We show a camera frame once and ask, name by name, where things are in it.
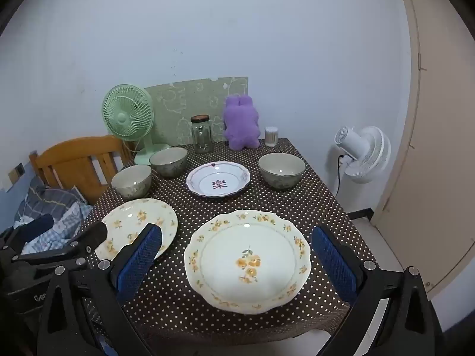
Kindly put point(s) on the blue checked cloth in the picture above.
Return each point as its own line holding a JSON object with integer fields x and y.
{"x": 68, "y": 224}

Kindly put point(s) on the white fan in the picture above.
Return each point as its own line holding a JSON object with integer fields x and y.
{"x": 365, "y": 155}

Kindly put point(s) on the brown polka dot tablecloth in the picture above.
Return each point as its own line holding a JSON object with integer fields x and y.
{"x": 259, "y": 200}

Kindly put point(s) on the grey plaid blanket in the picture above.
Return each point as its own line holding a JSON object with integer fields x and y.
{"x": 44, "y": 200}

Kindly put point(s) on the green desk fan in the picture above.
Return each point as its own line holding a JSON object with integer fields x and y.
{"x": 128, "y": 117}

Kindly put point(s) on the round yellow floral plate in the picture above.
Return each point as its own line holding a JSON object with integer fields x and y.
{"x": 133, "y": 218}

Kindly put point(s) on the glass jar with dark lid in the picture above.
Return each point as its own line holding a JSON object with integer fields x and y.
{"x": 202, "y": 135}

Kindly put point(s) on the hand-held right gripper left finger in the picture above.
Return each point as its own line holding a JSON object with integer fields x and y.
{"x": 141, "y": 263}

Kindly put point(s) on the green patterned board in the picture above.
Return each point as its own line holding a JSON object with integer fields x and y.
{"x": 185, "y": 100}

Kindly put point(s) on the cotton swab container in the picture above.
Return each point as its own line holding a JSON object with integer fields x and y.
{"x": 271, "y": 137}

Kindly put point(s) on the brown wall socket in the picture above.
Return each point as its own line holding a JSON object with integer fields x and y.
{"x": 16, "y": 172}

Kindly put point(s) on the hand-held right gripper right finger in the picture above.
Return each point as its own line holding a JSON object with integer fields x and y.
{"x": 334, "y": 263}

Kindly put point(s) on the purple plush toy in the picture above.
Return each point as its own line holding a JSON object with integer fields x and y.
{"x": 241, "y": 126}

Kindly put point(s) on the grey-green ceramic bowl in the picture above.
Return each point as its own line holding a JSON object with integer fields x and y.
{"x": 169, "y": 159}
{"x": 282, "y": 170}
{"x": 131, "y": 181}

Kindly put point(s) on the beige door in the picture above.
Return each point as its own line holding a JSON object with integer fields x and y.
{"x": 438, "y": 155}

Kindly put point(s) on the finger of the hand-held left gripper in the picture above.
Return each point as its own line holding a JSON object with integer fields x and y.
{"x": 35, "y": 226}
{"x": 89, "y": 237}

